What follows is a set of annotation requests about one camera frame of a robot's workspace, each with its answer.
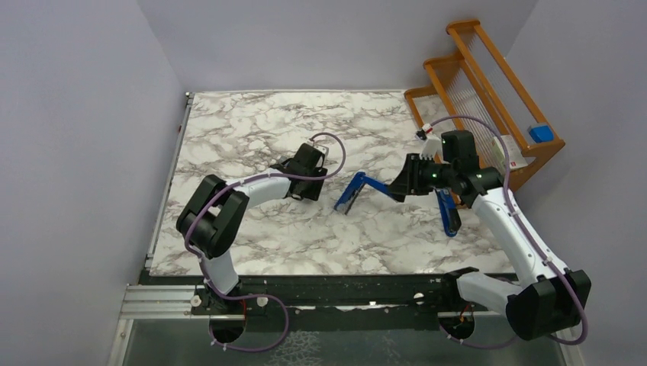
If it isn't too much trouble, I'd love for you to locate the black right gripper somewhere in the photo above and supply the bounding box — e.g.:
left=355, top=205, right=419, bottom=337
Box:
left=387, top=152, right=456, bottom=195

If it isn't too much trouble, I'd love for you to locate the blue black stapler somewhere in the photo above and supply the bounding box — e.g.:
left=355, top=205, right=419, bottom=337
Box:
left=333, top=172, right=395, bottom=215

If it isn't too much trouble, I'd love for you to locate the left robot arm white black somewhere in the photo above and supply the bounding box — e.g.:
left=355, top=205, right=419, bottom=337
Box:
left=175, top=143, right=327, bottom=313

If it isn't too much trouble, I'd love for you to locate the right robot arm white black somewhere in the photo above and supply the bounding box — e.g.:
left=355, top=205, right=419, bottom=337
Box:
left=387, top=130, right=591, bottom=341

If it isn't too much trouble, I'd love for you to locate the white red carton box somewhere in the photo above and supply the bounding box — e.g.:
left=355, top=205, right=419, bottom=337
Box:
left=491, top=135, right=528, bottom=175

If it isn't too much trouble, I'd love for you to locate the orange wooden tiered rack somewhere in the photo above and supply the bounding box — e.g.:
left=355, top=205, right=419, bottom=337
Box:
left=404, top=19, right=565, bottom=191

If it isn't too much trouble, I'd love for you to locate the blue block on rack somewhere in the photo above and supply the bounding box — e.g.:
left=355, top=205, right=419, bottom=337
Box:
left=528, top=124, right=555, bottom=143

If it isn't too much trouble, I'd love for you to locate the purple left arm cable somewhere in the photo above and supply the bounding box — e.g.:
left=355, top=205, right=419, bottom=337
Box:
left=182, top=132, right=348, bottom=353

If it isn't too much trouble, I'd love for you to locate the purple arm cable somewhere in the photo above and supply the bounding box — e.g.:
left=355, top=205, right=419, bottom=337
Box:
left=182, top=132, right=348, bottom=353
left=419, top=114, right=591, bottom=351

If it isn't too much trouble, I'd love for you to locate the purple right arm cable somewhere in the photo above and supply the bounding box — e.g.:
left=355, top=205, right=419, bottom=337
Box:
left=419, top=114, right=591, bottom=351

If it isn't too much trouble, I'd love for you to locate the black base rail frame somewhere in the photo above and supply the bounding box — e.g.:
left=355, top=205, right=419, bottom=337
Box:
left=120, top=271, right=491, bottom=333

